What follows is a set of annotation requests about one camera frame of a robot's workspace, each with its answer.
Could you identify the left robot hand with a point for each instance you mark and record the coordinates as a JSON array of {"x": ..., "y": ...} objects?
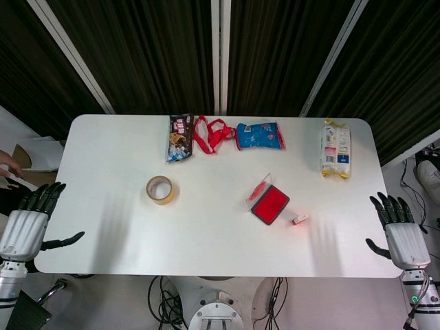
[{"x": 22, "y": 227}]

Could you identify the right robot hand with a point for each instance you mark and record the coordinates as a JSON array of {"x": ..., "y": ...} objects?
[{"x": 405, "y": 240}]

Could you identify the small red white object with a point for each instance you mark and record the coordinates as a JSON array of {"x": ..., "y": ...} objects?
[{"x": 299, "y": 219}]

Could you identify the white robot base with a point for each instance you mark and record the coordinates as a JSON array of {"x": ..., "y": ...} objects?
[{"x": 216, "y": 314}]

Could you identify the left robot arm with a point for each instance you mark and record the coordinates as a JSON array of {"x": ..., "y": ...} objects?
[{"x": 8, "y": 285}]

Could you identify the person's hand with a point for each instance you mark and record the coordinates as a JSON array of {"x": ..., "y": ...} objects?
[{"x": 8, "y": 165}]

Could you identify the red stamp pad box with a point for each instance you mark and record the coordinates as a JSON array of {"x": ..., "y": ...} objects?
[{"x": 268, "y": 201}]

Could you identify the white sneaker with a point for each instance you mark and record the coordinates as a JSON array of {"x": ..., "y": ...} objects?
[{"x": 429, "y": 177}]

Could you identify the white cardboard sheet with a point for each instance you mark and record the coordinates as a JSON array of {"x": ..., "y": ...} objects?
[{"x": 39, "y": 154}]

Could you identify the black fabric chair seat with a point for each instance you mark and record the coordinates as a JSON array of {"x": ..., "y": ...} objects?
[{"x": 29, "y": 313}]

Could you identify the yellow white snack package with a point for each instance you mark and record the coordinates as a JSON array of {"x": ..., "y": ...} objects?
[{"x": 336, "y": 149}]

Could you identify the yellow tape roll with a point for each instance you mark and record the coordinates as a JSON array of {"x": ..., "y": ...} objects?
[{"x": 162, "y": 190}]

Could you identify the blue snack bag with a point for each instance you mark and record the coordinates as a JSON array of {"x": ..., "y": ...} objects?
[{"x": 259, "y": 136}]

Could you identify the dark chocolate snack bag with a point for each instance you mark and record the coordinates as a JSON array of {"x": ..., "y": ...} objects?
[{"x": 179, "y": 138}]

